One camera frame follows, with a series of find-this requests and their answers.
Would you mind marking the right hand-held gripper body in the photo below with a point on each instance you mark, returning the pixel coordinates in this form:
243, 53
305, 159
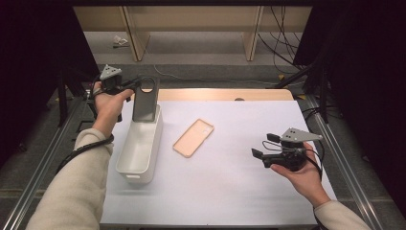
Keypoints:
288, 158

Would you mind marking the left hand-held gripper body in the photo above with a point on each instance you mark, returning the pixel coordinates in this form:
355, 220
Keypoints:
111, 81

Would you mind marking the grey phone case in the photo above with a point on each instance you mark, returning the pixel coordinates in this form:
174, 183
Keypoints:
145, 108

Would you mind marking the white plastic storage box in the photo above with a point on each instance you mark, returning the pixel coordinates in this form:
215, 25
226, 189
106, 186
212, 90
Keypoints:
137, 150

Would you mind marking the peach phone case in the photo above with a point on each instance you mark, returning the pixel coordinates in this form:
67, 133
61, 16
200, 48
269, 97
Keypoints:
191, 139

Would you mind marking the person's left hand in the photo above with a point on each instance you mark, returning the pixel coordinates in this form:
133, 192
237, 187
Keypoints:
107, 108

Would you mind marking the person's right hand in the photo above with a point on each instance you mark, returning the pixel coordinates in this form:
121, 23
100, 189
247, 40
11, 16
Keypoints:
308, 182

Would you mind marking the crumpled white paper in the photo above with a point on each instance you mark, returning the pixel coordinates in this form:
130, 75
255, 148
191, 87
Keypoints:
119, 41

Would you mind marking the white table sheet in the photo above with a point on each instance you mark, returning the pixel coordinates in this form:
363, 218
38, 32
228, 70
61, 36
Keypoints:
223, 191

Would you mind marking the yellow tape piece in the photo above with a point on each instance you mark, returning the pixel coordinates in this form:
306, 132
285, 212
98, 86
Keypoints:
281, 77
301, 96

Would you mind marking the black metal stand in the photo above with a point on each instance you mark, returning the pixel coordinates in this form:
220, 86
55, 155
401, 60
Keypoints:
62, 102
324, 96

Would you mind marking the black curtain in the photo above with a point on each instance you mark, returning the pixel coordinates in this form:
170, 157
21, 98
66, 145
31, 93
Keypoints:
367, 64
32, 64

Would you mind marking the beige wooden desk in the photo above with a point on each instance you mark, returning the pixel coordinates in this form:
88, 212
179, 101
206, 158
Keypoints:
191, 19

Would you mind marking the aluminium floor rail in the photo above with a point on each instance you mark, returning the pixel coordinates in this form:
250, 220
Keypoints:
360, 198
38, 172

